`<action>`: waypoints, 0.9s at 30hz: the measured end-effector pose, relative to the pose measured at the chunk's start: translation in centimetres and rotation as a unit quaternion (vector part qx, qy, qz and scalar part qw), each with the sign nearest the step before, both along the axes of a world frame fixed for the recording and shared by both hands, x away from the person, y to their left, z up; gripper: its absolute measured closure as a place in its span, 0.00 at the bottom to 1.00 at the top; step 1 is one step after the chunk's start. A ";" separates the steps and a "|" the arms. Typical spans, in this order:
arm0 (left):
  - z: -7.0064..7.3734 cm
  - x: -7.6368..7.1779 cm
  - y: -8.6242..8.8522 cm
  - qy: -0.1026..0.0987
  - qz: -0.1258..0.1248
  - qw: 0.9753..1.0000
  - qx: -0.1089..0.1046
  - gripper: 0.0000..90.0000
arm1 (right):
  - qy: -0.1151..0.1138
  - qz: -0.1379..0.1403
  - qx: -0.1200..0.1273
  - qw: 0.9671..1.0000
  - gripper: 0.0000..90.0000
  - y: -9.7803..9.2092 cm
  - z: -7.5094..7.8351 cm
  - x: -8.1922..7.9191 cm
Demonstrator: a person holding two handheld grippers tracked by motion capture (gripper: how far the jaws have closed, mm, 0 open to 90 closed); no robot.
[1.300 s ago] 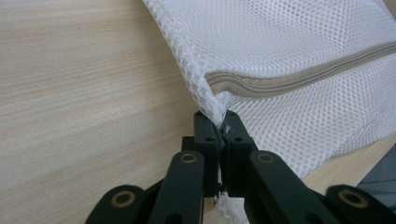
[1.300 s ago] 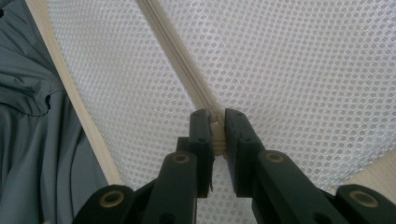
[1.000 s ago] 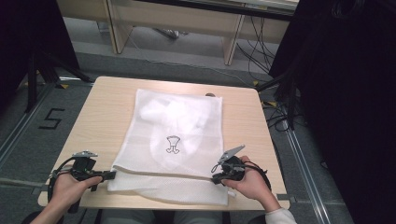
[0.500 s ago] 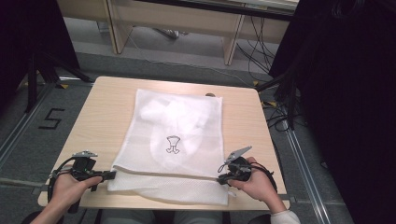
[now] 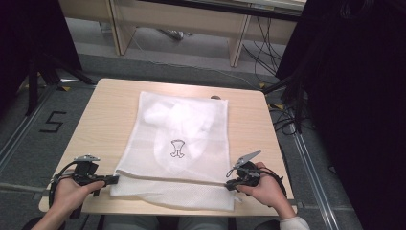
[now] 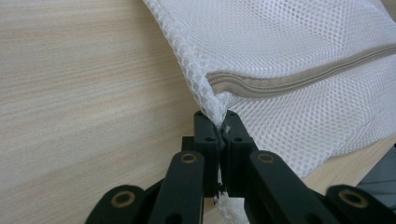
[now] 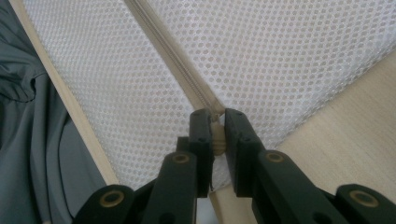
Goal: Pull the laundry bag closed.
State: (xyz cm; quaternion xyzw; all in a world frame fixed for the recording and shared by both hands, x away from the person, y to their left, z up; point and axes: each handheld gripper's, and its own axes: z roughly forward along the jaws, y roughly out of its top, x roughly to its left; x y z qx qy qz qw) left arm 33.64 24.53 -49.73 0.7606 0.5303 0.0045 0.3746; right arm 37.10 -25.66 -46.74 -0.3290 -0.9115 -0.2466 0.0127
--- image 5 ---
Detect person's right hand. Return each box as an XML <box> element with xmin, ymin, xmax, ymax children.
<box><xmin>237</xmin><ymin>161</ymin><xmax>296</xmax><ymax>220</ymax></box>

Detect black curtain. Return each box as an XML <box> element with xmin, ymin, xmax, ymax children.
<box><xmin>276</xmin><ymin>0</ymin><xmax>406</xmax><ymax>230</ymax></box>
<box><xmin>0</xmin><ymin>0</ymin><xmax>83</xmax><ymax>108</ymax></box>

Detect black tripod stand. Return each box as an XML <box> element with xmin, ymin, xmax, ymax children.
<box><xmin>262</xmin><ymin>71</ymin><xmax>308</xmax><ymax>134</ymax></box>
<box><xmin>25</xmin><ymin>54</ymin><xmax>95</xmax><ymax>117</ymax></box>

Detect beige wooden desk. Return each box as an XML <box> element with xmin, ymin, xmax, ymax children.
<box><xmin>58</xmin><ymin>0</ymin><xmax>307</xmax><ymax>68</ymax></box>

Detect person's right leg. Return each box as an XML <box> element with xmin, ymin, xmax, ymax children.
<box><xmin>177</xmin><ymin>216</ymin><xmax>230</xmax><ymax>230</ymax></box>

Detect person's leg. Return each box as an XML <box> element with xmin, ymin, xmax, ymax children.
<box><xmin>177</xmin><ymin>216</ymin><xmax>230</xmax><ymax>230</ymax></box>
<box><xmin>102</xmin><ymin>215</ymin><xmax>160</xmax><ymax>230</ymax></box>

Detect person's left hand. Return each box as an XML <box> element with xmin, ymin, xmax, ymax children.
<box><xmin>52</xmin><ymin>176</ymin><xmax>106</xmax><ymax>219</ymax></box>

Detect white garment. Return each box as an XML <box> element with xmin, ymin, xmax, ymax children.
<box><xmin>143</xmin><ymin>98</ymin><xmax>214</xmax><ymax>161</ymax></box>

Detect person's left leg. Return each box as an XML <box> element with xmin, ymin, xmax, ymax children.
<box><xmin>102</xmin><ymin>215</ymin><xmax>160</xmax><ymax>230</ymax></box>

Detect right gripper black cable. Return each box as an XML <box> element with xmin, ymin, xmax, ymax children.
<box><xmin>261</xmin><ymin>167</ymin><xmax>288</xmax><ymax>208</ymax></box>

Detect black hanging cables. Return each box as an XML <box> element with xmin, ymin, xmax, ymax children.
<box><xmin>241</xmin><ymin>15</ymin><xmax>288</xmax><ymax>84</ymax></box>

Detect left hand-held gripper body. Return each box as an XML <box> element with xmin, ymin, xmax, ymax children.
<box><xmin>72</xmin><ymin>154</ymin><xmax>103</xmax><ymax>187</ymax></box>

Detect metal floor rail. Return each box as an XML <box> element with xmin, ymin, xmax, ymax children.
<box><xmin>288</xmin><ymin>123</ymin><xmax>342</xmax><ymax>230</ymax></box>
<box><xmin>0</xmin><ymin>85</ymin><xmax>56</xmax><ymax>173</ymax></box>

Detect black floor cables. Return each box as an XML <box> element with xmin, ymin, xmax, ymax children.
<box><xmin>268</xmin><ymin>103</ymin><xmax>317</xmax><ymax>137</ymax></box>

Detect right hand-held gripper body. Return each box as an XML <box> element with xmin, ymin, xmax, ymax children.
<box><xmin>233</xmin><ymin>150</ymin><xmax>262</xmax><ymax>188</ymax></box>

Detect white mesh laundry bag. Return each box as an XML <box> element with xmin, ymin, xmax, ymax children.
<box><xmin>109</xmin><ymin>90</ymin><xmax>239</xmax><ymax>212</ymax></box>

